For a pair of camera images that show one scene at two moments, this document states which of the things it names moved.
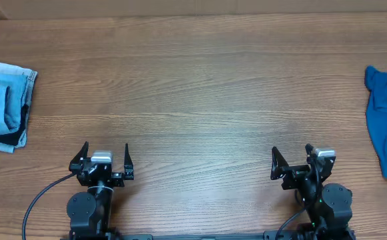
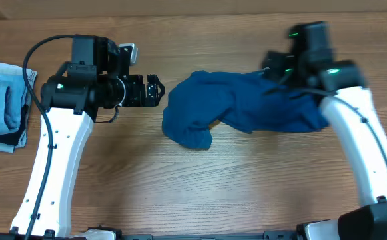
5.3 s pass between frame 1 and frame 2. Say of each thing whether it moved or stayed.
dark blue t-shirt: moved
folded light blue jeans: stayed
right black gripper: moved
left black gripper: moved
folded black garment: stayed
